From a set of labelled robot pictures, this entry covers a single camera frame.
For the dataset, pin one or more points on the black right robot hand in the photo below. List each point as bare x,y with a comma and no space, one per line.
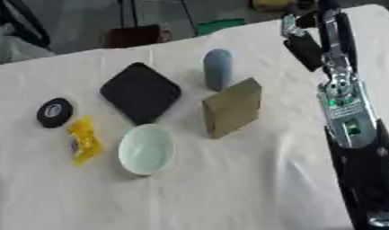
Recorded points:
307,49

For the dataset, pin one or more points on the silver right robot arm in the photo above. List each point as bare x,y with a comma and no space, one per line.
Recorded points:
354,125

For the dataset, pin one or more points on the olive cardboard box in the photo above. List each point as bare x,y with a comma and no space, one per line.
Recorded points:
232,108

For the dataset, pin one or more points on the yellow object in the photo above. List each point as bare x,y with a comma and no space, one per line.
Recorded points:
270,4

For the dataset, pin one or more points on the blue cylinder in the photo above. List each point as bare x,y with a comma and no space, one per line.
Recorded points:
218,69

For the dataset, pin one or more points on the black square plate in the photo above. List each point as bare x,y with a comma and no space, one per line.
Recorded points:
140,93

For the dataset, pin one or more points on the black tripod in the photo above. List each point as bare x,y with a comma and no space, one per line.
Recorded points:
130,13

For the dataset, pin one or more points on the pale green bowl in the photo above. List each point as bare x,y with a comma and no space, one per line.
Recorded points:
146,149

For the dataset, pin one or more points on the yellow snack packet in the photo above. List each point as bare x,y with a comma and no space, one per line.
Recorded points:
84,140

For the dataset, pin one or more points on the black tape roll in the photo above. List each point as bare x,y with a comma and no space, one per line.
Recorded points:
54,112

